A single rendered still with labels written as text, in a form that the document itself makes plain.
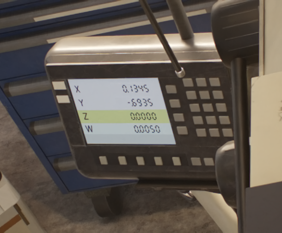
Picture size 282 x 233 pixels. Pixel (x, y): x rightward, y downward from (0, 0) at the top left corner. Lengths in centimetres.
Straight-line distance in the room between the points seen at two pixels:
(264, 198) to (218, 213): 129
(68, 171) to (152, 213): 28
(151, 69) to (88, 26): 104
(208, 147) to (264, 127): 102
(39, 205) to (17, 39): 79
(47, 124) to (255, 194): 236
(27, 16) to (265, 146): 206
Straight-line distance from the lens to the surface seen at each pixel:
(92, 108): 230
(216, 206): 245
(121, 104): 227
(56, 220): 392
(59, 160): 362
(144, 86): 224
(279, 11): 132
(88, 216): 388
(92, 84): 228
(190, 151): 226
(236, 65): 141
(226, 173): 144
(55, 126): 350
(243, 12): 140
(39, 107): 349
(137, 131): 229
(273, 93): 125
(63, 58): 229
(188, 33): 221
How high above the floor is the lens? 275
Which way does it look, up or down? 43 degrees down
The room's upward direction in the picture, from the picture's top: 30 degrees counter-clockwise
